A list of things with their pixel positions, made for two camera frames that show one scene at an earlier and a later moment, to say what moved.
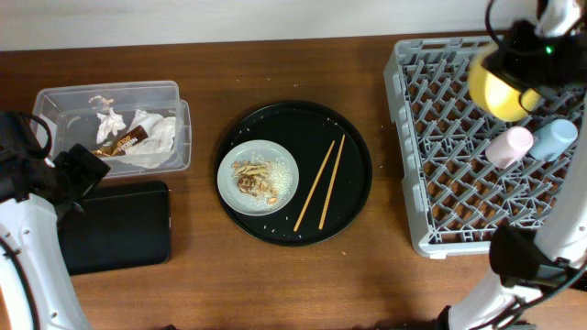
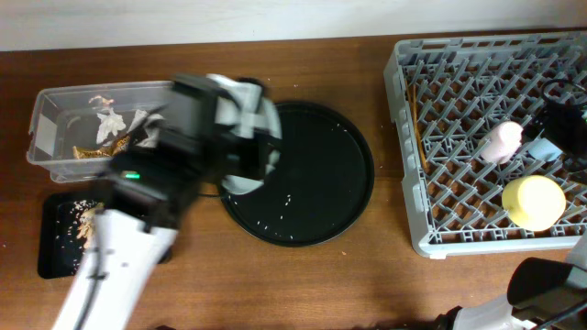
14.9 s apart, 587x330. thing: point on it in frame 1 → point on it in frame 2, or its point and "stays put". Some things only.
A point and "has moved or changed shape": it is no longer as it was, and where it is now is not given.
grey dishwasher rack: [456, 198] stays put
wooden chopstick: [333, 183] → [410, 102]
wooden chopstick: [319, 172] → [417, 127]
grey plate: [257, 177] → [241, 104]
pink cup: [509, 148] has moved or changed shape
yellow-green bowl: [498, 96] → [533, 203]
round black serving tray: [334, 163] stays put
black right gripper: [503, 60] → [564, 120]
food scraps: [267, 181] → [75, 229]
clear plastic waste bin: [131, 126] stays put
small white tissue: [108, 123] stays put
